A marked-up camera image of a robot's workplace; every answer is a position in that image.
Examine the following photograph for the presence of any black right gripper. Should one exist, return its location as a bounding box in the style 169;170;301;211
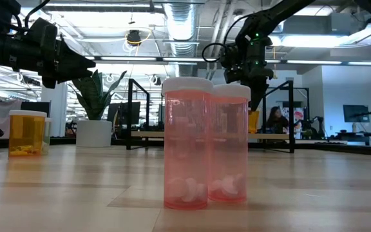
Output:
224;38;275;112

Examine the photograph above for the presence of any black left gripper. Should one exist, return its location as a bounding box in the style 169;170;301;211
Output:
27;17;97;90

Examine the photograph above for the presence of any orange pill bottle white cap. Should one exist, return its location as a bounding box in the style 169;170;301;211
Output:
248;110;261;134
8;110;48;158

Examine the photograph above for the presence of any wooden shelf with black legs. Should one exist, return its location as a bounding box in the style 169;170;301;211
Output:
126;78;296;154

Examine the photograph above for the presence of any person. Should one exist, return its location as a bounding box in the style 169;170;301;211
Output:
265;106;291;135

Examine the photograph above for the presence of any white building column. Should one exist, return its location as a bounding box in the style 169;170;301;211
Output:
41;82;68;138

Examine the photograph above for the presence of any ceiling light strip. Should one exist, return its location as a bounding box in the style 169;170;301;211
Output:
287;59;338;64
100;56;157;61

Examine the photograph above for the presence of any pink pill bottle white cap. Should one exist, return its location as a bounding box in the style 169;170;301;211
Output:
162;76;214;211
208;84;252;204

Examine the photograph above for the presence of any black partition panel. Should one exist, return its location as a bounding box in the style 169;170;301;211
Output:
20;101;51;119

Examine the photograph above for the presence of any dark desk monitor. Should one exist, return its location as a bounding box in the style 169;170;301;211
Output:
107;101;141;126

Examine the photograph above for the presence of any snake plant in white pot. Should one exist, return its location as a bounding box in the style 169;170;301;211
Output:
71;69;128;148

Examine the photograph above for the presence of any large ceiling light panel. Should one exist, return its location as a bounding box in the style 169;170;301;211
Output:
269;34;357;48

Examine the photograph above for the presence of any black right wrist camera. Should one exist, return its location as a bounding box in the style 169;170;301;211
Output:
219;43;240;70

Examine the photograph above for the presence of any colourful wall poster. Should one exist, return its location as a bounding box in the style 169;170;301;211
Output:
281;107;305;139

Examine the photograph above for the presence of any black metal rack frame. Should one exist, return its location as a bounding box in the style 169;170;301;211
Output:
265;86;310;139

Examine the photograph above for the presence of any black overhead camera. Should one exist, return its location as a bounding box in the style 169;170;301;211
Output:
126;29;143;46

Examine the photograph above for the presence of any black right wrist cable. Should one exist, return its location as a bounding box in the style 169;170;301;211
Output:
201;12;257;64

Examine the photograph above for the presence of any black aluminium table frame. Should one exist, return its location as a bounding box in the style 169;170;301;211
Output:
0;137;371;158

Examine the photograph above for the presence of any grey wall monitor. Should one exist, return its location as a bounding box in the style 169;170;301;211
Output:
343;104;370;123

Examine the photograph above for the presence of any ribbed silver ceiling duct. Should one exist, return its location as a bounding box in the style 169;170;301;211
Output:
162;3;202;77

